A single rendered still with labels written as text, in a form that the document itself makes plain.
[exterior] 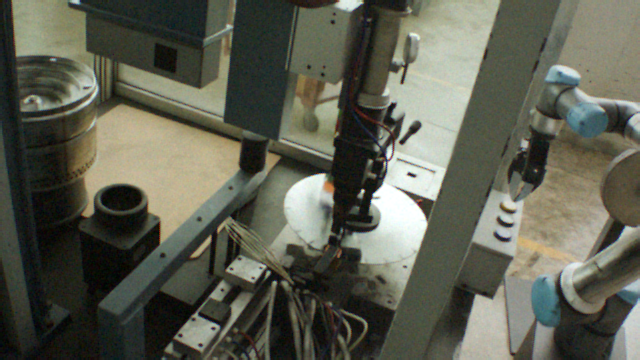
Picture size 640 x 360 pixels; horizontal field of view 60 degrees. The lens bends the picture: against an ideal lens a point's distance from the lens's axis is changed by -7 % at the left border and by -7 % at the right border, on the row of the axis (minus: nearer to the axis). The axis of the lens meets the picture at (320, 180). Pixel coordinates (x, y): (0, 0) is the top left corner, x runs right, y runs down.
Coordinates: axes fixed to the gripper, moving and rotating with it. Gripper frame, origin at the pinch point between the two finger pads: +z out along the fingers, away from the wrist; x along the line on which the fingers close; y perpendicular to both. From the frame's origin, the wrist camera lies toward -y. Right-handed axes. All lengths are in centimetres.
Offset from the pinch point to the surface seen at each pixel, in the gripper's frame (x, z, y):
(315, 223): 40, 2, -35
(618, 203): -43, 25, 68
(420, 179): 25.0, 7.6, 6.0
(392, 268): 22.2, 12.2, -28.1
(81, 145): 96, -1, -45
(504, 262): -2.4, 10.1, -13.2
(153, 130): 110, 22, 4
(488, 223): 4.2, 7.5, -3.2
